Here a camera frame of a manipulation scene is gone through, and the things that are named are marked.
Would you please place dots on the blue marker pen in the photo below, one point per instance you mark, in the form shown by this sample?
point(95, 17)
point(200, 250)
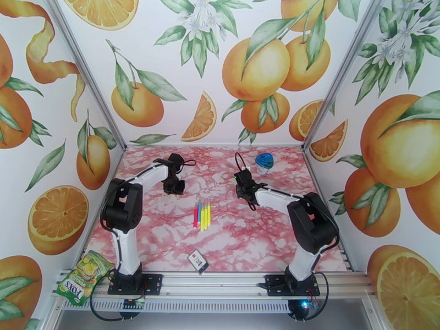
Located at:
point(199, 210)

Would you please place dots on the pink marker pen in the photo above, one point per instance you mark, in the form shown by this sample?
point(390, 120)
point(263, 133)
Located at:
point(196, 217)

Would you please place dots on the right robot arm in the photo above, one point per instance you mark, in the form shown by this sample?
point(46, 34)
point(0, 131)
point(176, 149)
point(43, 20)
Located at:
point(309, 222)

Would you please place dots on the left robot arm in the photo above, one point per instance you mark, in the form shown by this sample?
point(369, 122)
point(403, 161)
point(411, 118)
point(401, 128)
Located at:
point(120, 208)

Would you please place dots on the yogurt cup with blue lid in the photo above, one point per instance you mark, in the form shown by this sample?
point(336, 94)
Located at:
point(264, 162)

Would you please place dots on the small black white card box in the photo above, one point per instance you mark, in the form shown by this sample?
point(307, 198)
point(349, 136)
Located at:
point(198, 261)

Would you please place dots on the perforated metal strip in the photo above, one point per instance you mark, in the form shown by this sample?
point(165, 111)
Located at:
point(206, 306)

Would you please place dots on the small blue circuit board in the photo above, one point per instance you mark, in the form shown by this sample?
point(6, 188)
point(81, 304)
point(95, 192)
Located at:
point(309, 305)
point(133, 305)

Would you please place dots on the green Fox's candy bag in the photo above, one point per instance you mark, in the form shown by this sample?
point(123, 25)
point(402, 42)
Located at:
point(84, 279)

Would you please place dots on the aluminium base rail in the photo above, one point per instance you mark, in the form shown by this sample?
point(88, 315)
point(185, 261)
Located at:
point(213, 284)

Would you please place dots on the aluminium frame post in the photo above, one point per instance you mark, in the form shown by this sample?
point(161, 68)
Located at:
point(342, 74)
point(87, 74)

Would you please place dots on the aluminium frame leg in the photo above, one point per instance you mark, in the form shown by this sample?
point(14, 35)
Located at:
point(51, 318)
point(376, 315)

